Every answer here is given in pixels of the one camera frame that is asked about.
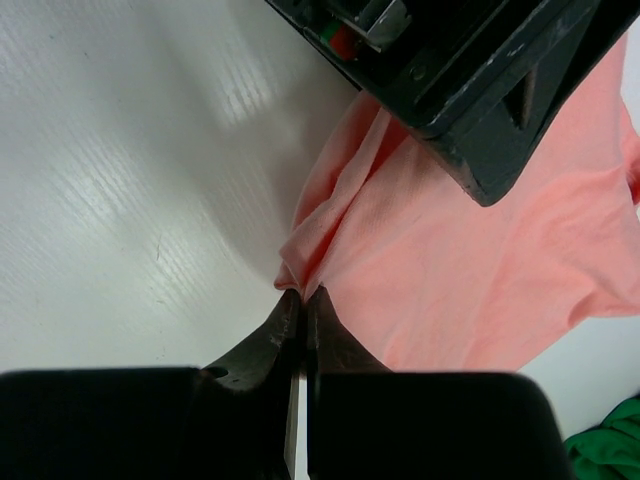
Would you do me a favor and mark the green crumpled t-shirt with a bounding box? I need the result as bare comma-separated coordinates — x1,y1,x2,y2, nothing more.
564,396,639,480

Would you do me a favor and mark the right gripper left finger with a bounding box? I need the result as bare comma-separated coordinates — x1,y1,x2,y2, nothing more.
1,290,301,479

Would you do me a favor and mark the pink t-shirt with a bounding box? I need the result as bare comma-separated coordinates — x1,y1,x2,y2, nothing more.
275,41,639,370

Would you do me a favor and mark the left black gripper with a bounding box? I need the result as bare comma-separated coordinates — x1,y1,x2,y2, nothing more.
273,0,630,207

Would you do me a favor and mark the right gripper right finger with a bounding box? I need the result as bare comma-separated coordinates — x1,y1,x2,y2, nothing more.
307,287,573,479

